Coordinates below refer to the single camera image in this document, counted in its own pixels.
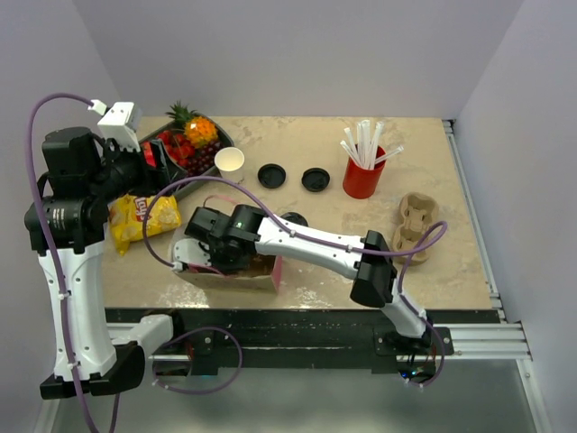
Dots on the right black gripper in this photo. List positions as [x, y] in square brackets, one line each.
[240, 264]

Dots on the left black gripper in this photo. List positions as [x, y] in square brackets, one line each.
[153, 179]

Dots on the brown paper bag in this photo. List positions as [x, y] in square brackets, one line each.
[252, 279]

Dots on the black cup lid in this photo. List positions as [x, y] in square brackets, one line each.
[295, 218]
[315, 179]
[271, 176]

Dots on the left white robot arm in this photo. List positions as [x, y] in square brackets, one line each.
[67, 231]

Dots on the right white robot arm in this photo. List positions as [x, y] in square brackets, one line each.
[363, 260]

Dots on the purple grape bunch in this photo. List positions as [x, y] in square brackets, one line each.
[197, 161]

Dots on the grey fruit tray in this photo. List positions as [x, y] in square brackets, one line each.
[173, 137]

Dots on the red straw holder cup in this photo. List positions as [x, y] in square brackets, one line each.
[360, 183]

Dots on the white wrapped straws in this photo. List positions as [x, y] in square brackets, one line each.
[362, 147]

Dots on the cardboard cup carrier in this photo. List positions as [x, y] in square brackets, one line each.
[416, 213]

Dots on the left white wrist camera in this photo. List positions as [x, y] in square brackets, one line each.
[118, 122]

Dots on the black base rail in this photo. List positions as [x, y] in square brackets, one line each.
[358, 339]

